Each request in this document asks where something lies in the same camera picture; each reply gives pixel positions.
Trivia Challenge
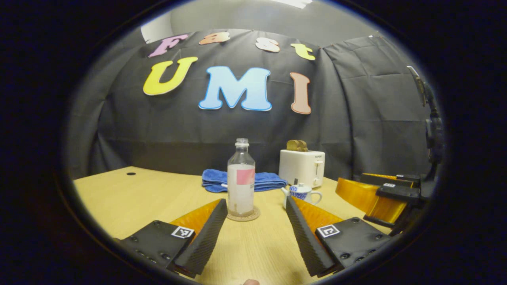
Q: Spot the white toaster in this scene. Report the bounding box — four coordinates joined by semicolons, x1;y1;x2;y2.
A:
278;149;326;189

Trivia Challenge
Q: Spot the white blue patterned teacup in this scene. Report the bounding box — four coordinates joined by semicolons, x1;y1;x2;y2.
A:
281;183;323;209

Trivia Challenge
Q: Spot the ceiling light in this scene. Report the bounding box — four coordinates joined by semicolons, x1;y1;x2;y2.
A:
277;0;313;9

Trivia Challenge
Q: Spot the round brown coaster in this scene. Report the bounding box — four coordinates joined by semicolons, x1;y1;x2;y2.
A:
226;207;261;222

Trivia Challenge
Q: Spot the folded blue towel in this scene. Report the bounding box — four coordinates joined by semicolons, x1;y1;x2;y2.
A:
202;169;288;194

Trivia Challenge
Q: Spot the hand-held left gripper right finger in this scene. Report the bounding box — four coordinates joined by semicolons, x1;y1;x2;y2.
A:
285;196;391;277

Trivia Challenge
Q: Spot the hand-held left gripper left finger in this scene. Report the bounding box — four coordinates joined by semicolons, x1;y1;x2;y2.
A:
119;199;228;278

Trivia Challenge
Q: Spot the clear plastic water bottle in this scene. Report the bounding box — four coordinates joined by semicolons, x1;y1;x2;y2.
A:
227;138;256;217

